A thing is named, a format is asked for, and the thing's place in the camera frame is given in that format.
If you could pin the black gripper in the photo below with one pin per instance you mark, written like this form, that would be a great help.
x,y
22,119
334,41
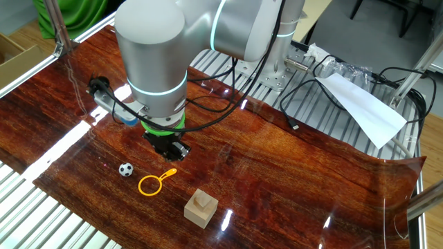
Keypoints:
x,y
162,140

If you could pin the small soccer ball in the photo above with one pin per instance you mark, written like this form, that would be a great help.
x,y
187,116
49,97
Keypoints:
x,y
126,169

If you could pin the small wooden cube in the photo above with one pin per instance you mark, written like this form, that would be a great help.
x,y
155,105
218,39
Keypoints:
x,y
201,202

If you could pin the large wooden cube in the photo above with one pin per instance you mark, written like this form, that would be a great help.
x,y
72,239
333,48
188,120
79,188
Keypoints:
x,y
199,219

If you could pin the glossy wood-grain mat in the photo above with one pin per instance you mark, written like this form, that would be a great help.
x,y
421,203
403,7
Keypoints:
x,y
277,173

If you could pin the green cloth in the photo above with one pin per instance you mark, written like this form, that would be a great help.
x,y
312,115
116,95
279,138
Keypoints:
x,y
76,17

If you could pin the white tissue wad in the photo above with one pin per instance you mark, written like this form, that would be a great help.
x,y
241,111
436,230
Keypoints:
x,y
316,52

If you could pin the cardboard box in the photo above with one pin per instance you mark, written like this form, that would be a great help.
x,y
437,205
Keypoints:
x,y
17,65

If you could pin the clear plastic bag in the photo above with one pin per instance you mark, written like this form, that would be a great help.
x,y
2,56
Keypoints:
x,y
349,71

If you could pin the white paper sheet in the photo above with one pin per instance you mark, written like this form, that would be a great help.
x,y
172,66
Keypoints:
x,y
367,107

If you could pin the black chair base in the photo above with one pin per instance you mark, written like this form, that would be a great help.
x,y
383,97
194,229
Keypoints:
x,y
407,20

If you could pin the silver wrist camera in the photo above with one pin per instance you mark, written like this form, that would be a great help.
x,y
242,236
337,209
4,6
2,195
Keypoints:
x,y
110,103

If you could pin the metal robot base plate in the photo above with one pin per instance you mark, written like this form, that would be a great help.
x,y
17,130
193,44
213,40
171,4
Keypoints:
x,y
277,82

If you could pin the aluminium frame post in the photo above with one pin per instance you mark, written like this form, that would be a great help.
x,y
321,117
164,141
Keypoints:
x,y
425,200
415,72
57,24

